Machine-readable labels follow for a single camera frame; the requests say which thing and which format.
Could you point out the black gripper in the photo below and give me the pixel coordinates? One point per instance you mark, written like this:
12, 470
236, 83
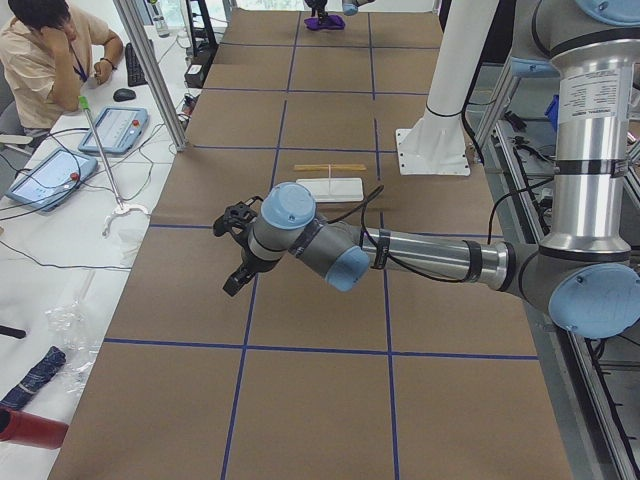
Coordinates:
317, 6
251, 262

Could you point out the purple towel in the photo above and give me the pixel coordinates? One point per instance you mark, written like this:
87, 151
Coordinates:
329, 22

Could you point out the white towel rack base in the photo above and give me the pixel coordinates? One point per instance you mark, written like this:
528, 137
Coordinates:
334, 190

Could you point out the wooden rack bar upper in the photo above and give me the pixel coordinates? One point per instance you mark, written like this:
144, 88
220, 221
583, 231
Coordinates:
329, 167

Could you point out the reacher grabber stick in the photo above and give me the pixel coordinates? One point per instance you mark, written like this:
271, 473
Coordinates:
122, 208

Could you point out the small black box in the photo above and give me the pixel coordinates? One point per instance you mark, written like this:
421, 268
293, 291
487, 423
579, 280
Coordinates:
193, 76

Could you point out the clear plastic wrap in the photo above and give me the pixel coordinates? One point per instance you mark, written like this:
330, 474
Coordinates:
76, 335

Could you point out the teach pendant far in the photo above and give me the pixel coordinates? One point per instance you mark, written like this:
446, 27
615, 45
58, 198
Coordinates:
119, 128

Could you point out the teach pendant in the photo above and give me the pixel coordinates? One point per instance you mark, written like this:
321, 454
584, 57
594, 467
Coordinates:
119, 128
53, 180

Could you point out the black keyboard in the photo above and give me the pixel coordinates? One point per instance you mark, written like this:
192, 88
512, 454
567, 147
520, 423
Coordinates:
134, 71

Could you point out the folded dark umbrella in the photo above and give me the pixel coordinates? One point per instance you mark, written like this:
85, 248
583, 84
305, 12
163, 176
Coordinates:
36, 378

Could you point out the teach pendant near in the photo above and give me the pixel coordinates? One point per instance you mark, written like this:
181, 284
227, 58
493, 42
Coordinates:
53, 180

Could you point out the black computer mouse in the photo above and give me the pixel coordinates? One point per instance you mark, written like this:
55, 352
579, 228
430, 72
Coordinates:
124, 94

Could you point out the blue storage bin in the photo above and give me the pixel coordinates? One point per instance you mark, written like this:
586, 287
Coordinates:
552, 112

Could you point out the red bottle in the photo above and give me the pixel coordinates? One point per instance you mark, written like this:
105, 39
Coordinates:
31, 430

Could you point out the seated person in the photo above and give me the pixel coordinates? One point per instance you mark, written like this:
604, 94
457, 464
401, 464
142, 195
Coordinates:
49, 50

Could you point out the white column pedestal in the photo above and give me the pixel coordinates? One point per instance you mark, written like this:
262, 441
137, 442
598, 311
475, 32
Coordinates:
435, 145

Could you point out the aluminium frame post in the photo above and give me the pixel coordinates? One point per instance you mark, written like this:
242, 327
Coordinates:
135, 30

